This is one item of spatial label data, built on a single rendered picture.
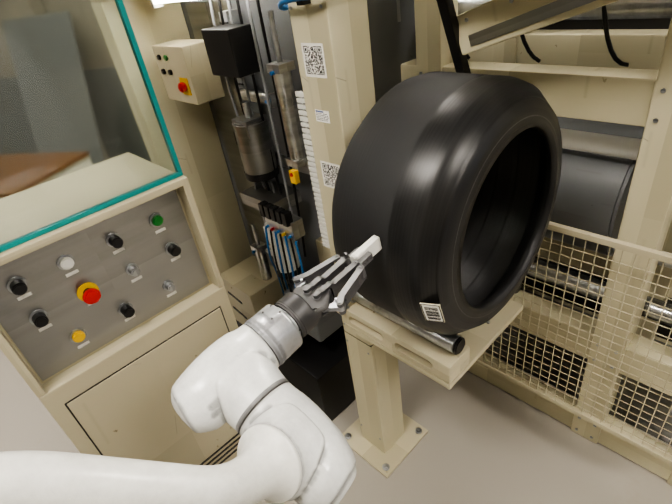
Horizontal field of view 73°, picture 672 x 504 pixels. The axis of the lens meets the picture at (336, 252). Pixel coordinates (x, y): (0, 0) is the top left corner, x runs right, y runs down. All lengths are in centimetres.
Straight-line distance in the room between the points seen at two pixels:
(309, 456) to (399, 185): 47
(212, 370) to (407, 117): 57
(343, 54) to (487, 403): 159
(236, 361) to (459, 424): 152
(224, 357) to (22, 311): 71
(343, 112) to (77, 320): 86
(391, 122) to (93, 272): 84
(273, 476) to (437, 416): 155
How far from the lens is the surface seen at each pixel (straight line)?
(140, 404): 151
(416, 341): 119
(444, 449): 203
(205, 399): 69
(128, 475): 55
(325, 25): 108
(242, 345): 70
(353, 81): 113
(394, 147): 87
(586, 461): 209
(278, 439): 62
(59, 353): 138
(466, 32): 134
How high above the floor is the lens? 171
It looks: 33 degrees down
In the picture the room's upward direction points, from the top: 9 degrees counter-clockwise
